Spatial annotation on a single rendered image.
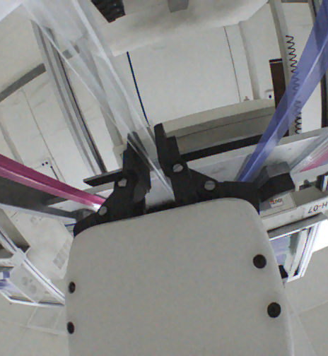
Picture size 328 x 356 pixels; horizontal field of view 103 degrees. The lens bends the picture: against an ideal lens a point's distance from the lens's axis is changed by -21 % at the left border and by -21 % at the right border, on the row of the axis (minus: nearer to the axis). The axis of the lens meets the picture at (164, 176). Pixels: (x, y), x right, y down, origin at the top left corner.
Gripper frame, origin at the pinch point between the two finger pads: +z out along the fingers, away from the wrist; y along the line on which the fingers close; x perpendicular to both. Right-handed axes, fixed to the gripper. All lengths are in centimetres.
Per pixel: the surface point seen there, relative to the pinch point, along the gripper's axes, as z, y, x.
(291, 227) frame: 1, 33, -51
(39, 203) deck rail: 2.9, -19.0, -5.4
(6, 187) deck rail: 2.3, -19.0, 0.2
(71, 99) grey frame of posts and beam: 32.5, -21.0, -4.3
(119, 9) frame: 37.4, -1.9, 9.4
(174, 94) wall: 157, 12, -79
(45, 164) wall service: 140, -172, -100
